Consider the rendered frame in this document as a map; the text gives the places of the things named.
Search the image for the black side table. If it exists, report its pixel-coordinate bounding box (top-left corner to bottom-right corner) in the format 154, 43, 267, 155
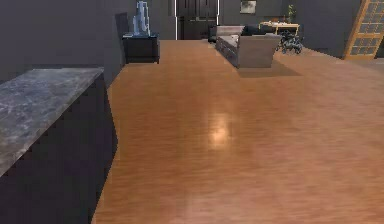
121, 31, 161, 65

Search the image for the grey sofa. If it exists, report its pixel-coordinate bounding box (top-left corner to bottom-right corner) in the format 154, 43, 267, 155
215, 25, 283, 70

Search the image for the dark double door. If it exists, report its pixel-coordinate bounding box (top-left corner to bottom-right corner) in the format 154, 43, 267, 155
174, 0, 221, 41

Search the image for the black cushion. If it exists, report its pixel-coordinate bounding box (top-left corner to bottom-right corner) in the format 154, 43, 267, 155
240, 24, 276, 37

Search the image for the pale blue glass sculpture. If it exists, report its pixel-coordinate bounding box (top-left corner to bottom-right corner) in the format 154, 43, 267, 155
132, 0, 151, 37

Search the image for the yellow wooden desk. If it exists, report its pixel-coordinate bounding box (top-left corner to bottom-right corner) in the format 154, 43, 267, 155
259, 21, 301, 36

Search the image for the green house plant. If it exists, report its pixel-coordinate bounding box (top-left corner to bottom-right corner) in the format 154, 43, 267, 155
287, 4, 297, 24

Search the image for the black counter with marble top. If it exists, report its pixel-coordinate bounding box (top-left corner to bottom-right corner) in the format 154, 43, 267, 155
0, 67, 119, 224

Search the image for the wooden lattice door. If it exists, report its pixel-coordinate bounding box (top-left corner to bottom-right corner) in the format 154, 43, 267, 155
343, 0, 384, 61

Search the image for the framed wall picture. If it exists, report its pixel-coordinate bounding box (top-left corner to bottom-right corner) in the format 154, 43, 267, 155
239, 0, 257, 15

